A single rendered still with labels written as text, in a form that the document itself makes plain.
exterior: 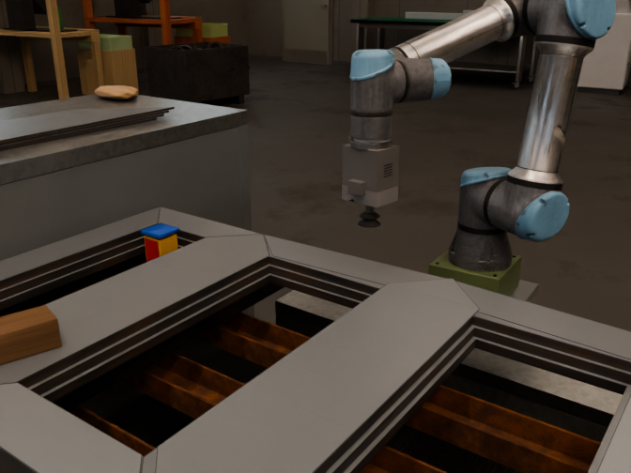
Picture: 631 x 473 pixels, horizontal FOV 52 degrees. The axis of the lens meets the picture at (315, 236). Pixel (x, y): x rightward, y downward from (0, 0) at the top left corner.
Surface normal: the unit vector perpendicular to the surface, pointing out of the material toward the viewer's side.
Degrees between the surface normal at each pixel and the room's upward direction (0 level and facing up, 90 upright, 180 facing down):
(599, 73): 90
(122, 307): 0
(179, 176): 90
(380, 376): 0
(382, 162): 88
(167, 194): 90
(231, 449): 0
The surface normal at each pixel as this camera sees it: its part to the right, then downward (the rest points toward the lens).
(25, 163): 0.82, 0.21
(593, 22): 0.48, 0.16
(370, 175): -0.69, 0.25
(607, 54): -0.49, 0.32
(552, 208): 0.45, 0.41
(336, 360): 0.00, -0.93
